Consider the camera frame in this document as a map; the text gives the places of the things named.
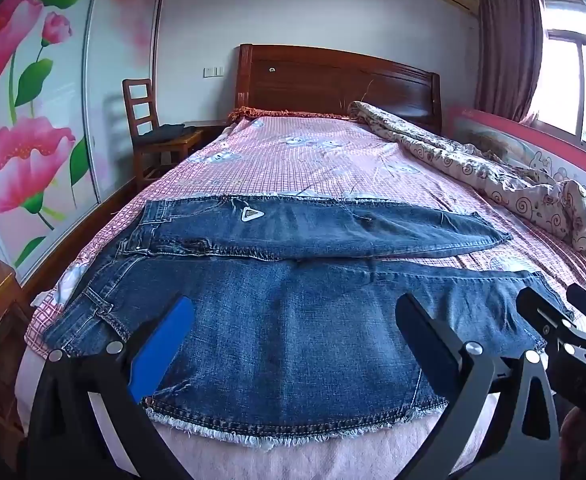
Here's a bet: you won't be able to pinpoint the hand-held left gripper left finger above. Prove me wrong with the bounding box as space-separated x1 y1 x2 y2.
27 294 195 480

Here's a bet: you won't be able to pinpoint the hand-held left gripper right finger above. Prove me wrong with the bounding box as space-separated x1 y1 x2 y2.
395 292 560 480

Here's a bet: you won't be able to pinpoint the blue denim pants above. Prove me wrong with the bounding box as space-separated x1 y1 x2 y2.
40 195 576 453

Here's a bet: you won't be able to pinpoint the floral swirl quilt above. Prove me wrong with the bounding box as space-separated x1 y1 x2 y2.
347 101 586 276

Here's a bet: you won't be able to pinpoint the pale pink mattress pad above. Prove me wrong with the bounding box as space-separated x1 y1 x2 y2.
15 350 479 480

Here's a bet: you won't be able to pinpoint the pink checked bedsheet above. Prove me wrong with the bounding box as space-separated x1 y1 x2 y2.
25 110 586 361

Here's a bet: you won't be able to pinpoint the dark cloth on chair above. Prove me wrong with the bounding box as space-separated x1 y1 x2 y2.
140 124 199 143

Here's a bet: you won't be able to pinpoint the window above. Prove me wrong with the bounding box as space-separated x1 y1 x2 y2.
528 0 586 151

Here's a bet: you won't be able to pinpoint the wooden nightstand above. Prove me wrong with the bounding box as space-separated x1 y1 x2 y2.
183 120 234 153

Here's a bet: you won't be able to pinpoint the wooden chair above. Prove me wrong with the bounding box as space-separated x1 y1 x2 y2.
122 78 205 181

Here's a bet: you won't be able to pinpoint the brown fringed cloth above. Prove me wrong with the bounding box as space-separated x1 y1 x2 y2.
227 106 354 123

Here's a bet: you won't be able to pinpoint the flower print wardrobe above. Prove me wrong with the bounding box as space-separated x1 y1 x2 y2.
0 0 171 281

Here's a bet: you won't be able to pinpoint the wooden bed headboard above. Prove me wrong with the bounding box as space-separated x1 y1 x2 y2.
236 43 443 136

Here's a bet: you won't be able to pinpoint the mauve curtain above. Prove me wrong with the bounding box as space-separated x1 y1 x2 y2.
474 0 546 123

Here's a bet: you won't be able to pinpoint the pink cartoon bed rail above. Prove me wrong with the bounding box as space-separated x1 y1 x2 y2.
446 105 586 191

